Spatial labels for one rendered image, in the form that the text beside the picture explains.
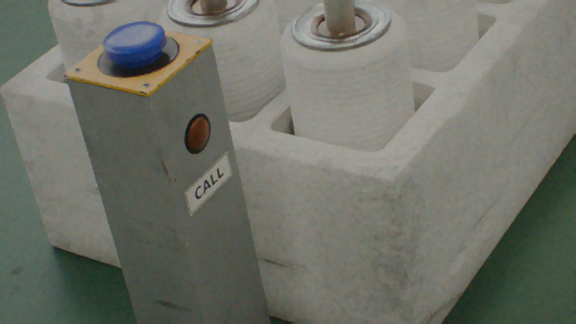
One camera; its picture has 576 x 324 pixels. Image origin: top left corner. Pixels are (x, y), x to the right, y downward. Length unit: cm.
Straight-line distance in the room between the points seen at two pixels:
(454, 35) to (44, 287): 44
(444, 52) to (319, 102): 14
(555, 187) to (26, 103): 48
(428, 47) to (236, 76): 16
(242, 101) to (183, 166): 19
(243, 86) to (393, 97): 13
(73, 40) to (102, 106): 25
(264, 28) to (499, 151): 23
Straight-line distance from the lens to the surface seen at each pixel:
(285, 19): 104
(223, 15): 95
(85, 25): 101
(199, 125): 78
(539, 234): 109
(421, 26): 97
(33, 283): 114
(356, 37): 88
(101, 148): 80
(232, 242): 85
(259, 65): 96
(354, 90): 88
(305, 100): 90
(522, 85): 105
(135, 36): 78
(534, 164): 112
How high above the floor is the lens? 68
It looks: 34 degrees down
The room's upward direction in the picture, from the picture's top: 10 degrees counter-clockwise
